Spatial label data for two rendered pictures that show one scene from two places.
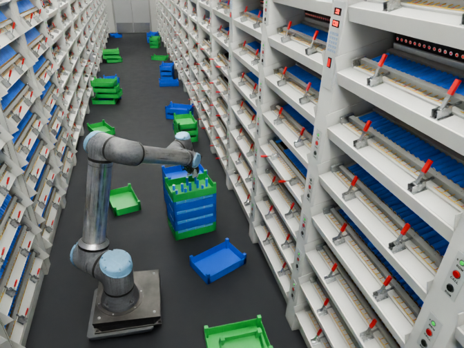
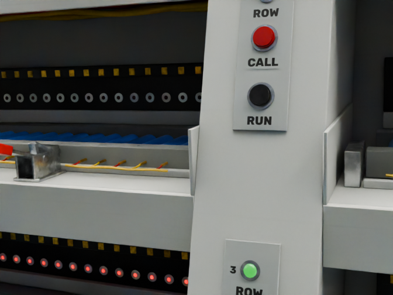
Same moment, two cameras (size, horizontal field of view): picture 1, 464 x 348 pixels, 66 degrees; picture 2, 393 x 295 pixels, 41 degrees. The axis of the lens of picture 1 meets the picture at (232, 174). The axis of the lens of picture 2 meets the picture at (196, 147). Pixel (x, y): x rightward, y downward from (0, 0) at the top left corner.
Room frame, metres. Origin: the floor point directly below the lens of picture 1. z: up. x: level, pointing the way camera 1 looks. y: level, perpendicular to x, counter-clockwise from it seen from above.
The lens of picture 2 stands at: (1.07, 0.00, 0.74)
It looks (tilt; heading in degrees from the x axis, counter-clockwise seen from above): 6 degrees up; 306
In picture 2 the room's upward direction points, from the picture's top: 4 degrees clockwise
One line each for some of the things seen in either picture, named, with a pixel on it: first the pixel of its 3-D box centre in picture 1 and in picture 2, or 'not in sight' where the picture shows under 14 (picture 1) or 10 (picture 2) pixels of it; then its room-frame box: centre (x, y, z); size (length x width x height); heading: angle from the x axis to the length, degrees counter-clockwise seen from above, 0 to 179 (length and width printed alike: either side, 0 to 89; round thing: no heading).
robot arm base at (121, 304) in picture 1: (119, 291); not in sight; (1.28, 0.56, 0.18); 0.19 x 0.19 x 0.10
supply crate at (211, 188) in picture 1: (190, 185); not in sight; (2.05, 0.28, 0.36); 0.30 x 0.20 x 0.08; 115
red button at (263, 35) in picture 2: not in sight; (264, 38); (1.26, -0.33, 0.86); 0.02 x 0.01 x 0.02; 15
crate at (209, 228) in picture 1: (191, 222); not in sight; (2.05, 0.28, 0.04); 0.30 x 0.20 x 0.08; 115
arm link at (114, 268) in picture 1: (115, 271); not in sight; (1.29, 0.56, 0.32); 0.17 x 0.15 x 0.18; 61
